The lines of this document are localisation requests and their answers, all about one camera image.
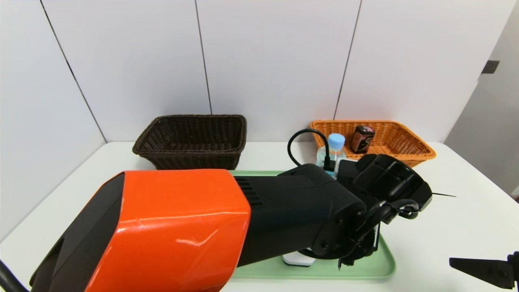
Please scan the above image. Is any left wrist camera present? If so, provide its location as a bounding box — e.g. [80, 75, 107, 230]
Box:
[336, 158, 359, 179]

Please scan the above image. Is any small black red snack can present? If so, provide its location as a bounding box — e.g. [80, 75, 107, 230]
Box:
[350, 125, 376, 155]

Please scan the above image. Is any orange wicker basket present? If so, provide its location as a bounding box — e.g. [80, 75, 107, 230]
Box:
[311, 120, 437, 167]

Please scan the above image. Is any thick black left arm hose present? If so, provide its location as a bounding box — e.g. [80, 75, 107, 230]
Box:
[0, 260, 30, 292]

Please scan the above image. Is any clear water bottle blue cap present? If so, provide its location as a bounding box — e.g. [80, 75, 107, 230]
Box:
[316, 133, 347, 179]

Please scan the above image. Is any light green plastic tray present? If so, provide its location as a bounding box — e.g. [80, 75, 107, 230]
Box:
[229, 170, 397, 280]

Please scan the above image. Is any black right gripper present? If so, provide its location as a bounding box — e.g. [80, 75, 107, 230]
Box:
[449, 251, 519, 290]

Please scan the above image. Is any dark brown wicker basket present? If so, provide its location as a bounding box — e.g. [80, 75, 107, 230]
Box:
[132, 114, 247, 171]

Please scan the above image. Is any black cable with white tag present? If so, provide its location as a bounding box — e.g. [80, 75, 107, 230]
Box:
[339, 199, 420, 270]

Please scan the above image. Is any white oblong case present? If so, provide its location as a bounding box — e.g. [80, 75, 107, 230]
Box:
[283, 251, 316, 267]

